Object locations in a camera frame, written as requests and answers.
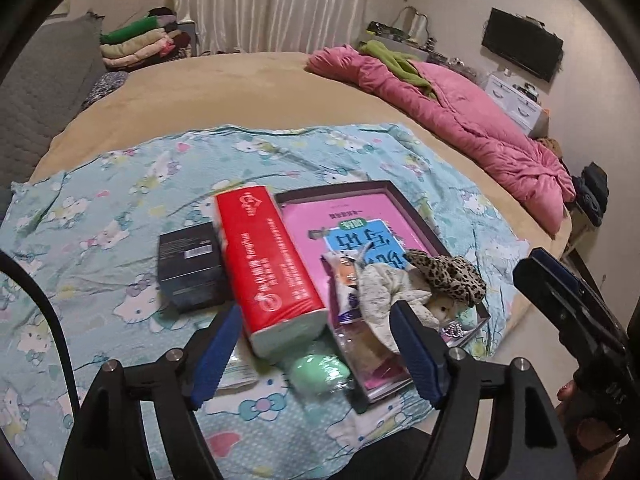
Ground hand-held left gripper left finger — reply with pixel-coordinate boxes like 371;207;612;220
60;302;244;480

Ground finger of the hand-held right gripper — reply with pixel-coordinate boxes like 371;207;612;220
512;259;626;366
530;247;626;346

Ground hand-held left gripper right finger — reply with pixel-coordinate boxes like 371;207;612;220
390;299;576;480

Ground green white tissue pack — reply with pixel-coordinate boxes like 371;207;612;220
217;347;266;396

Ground bagged plush rabbit doll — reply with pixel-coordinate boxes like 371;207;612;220
422;295;468;336

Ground peach plush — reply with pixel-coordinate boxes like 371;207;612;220
332;320;411;391

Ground white floral cloth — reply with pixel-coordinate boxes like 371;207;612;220
356;262;436;351

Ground leopard print cloth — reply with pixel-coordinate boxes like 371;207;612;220
402;249;488;307

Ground white packet with purple end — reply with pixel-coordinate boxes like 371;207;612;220
322;250;366;326

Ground dark box tray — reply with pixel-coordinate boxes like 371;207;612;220
274;180;492;415

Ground person's right hand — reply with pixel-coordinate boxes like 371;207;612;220
556;379;631;458

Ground dark clothes pile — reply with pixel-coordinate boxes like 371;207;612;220
570;161;610;228

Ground green egg-shaped sponge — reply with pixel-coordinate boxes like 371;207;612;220
290;352;346;396

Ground black box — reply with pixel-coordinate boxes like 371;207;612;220
157;222;228;313

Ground red tissue pack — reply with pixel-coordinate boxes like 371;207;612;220
214;185;328;366

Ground pink book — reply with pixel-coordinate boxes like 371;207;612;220
282;191;436;396

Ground pink quilt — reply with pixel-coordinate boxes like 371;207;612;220
306;45;576;238

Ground white drawer cabinet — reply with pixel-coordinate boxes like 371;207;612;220
482;72;550;138

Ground light blue cat print blanket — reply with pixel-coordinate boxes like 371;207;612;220
0;122;531;480

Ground cluttered dressing table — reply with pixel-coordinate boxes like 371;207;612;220
365;21;476;68

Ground green garment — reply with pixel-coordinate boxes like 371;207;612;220
359;40;437;100

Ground beige bed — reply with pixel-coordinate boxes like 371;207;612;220
27;51;573;351

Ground vanity mirror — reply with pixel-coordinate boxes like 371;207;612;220
395;6;432;43

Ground dark floral cloth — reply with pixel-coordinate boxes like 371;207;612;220
81;71;130;110

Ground grey quilted cover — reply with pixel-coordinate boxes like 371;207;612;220
0;12;108;186

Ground stack of folded clothes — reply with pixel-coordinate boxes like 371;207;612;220
99;7;193;68

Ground white curtain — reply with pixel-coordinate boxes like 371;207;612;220
172;0;401;56

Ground black cable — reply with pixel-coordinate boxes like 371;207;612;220
0;250;81;406

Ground black wall television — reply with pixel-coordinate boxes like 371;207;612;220
481;7;565;83

